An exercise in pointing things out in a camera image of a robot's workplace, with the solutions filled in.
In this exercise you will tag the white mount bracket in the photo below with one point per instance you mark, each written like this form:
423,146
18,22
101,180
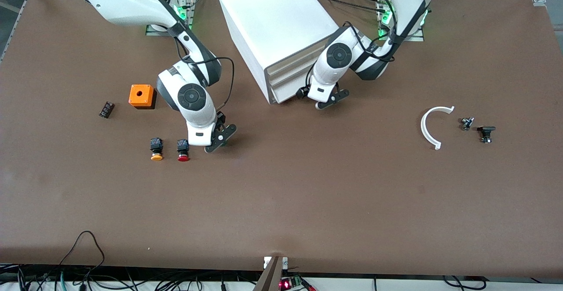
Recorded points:
285,262

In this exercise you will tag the small black plastic part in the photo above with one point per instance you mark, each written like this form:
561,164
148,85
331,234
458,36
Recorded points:
486,133

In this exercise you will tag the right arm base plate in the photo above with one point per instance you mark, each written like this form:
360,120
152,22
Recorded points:
151,31

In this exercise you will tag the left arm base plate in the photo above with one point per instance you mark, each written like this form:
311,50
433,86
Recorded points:
415,38

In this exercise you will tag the white drawer cabinet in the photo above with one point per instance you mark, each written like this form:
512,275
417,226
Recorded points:
272,14

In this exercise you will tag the circuit board with red light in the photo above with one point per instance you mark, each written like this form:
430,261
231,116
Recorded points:
288,283

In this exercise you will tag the red push button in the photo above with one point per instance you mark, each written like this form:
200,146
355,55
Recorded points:
183,149

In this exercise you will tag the white curved plastic piece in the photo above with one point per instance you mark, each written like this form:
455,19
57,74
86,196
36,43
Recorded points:
422,126

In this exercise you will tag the small grey metal part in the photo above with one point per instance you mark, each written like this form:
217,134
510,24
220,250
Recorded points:
467,123

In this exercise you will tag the small black contact block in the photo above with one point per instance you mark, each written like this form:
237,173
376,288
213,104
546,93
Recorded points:
106,109

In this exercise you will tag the beige camera mount bar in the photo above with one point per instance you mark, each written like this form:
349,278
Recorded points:
270,278

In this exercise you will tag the yellow push button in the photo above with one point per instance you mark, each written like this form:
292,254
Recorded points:
156,148

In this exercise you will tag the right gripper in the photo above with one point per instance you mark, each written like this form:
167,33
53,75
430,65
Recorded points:
222,118

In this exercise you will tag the orange button enclosure box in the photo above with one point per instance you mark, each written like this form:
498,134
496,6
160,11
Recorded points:
141,96

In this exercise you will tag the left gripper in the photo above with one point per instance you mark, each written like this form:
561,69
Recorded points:
302,92

